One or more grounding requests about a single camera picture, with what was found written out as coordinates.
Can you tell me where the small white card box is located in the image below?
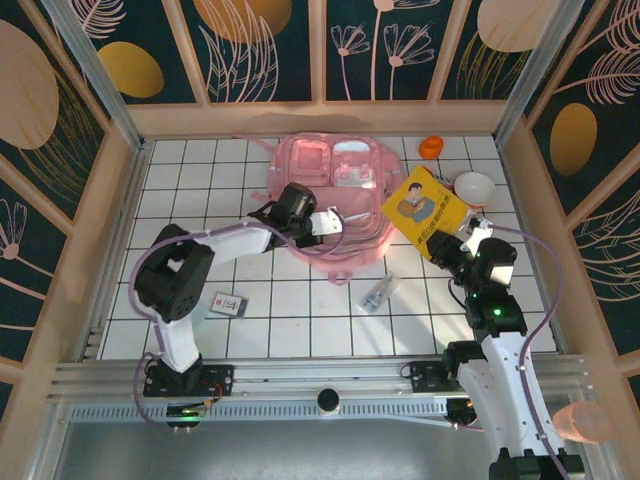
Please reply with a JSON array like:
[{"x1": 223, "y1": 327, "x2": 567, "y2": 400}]
[{"x1": 208, "y1": 291, "x2": 250, "y2": 317}]

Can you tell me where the black controller box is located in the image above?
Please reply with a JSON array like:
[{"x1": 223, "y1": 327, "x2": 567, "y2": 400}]
[
  {"x1": 164, "y1": 403, "x2": 210, "y2": 432},
  {"x1": 446, "y1": 398, "x2": 481, "y2": 431}
]

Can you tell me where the pink backpack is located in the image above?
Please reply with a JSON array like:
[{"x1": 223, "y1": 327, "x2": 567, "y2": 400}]
[{"x1": 233, "y1": 131, "x2": 404, "y2": 287}]

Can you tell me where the white orange bowl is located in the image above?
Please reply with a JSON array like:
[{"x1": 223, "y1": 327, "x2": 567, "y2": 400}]
[{"x1": 452, "y1": 170, "x2": 498, "y2": 209}]

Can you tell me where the clear plastic pencil case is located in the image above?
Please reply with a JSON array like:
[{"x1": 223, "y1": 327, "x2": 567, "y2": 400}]
[{"x1": 360, "y1": 273, "x2": 401, "y2": 315}]

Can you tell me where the aluminium table side rail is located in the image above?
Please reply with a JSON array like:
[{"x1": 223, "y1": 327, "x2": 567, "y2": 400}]
[
  {"x1": 494, "y1": 134, "x2": 571, "y2": 354},
  {"x1": 74, "y1": 138, "x2": 151, "y2": 362}
]

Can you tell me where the translucent pink cup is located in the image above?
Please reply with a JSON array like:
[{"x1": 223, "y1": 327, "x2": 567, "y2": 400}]
[{"x1": 552, "y1": 399, "x2": 614, "y2": 444}]

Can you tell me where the yellow book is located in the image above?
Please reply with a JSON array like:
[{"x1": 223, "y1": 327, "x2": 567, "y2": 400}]
[{"x1": 380, "y1": 164, "x2": 476, "y2": 261}]

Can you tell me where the aluminium corner post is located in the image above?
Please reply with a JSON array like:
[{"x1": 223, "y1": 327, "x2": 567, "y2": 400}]
[
  {"x1": 492, "y1": 0, "x2": 587, "y2": 146},
  {"x1": 39, "y1": 0, "x2": 147, "y2": 151}
]

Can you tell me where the long aluminium base rail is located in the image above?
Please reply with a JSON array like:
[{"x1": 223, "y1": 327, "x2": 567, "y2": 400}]
[{"x1": 47, "y1": 354, "x2": 601, "y2": 401}]

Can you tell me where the white slotted cable duct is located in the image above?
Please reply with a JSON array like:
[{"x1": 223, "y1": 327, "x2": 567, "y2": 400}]
[{"x1": 69, "y1": 397, "x2": 481, "y2": 427}]

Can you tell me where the black round knob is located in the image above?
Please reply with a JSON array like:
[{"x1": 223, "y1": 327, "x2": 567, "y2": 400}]
[{"x1": 316, "y1": 387, "x2": 341, "y2": 416}]

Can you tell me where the grey metal base sheet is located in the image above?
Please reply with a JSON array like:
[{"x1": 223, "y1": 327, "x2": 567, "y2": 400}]
[{"x1": 47, "y1": 419, "x2": 609, "y2": 480}]

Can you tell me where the small orange toy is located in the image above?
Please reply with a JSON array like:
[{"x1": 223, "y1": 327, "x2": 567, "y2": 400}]
[{"x1": 418, "y1": 135, "x2": 445, "y2": 160}]

